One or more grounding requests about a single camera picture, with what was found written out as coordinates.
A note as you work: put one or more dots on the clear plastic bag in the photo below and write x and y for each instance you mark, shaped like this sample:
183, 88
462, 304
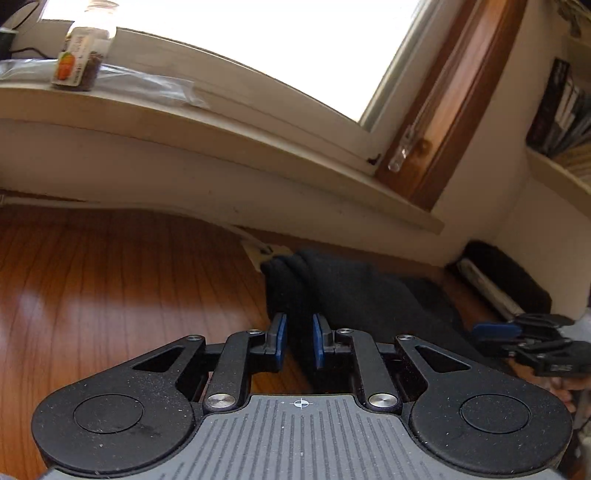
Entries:
138, 87

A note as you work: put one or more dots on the wooden window trim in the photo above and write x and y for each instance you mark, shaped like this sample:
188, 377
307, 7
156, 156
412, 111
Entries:
461, 92

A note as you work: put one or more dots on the row of books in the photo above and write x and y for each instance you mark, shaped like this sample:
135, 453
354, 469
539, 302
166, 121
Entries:
558, 110

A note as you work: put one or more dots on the white socket box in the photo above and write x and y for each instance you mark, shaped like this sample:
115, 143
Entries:
258, 254

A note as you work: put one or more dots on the window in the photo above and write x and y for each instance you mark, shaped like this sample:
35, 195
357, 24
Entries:
277, 41

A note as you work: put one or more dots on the white wall shelf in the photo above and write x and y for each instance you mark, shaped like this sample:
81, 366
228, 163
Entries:
554, 173

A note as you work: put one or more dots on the window sill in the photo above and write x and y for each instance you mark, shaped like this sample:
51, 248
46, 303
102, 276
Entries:
184, 147

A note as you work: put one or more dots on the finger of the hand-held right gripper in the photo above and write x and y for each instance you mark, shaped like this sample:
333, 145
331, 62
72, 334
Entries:
496, 331
531, 347

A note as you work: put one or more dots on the person's right hand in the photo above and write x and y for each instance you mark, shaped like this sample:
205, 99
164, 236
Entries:
568, 392

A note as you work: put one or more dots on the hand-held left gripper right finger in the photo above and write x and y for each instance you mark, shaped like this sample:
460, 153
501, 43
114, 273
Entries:
318, 346

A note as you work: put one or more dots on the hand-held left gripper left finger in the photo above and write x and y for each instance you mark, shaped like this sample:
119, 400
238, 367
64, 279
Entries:
279, 344

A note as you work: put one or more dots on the glass jar white lid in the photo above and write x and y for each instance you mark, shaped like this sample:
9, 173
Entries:
83, 50

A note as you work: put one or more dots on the grey white garment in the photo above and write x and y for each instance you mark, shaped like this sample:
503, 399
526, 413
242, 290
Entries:
489, 288

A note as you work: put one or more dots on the black fleece sweatshirt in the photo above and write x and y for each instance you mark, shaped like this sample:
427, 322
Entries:
360, 300

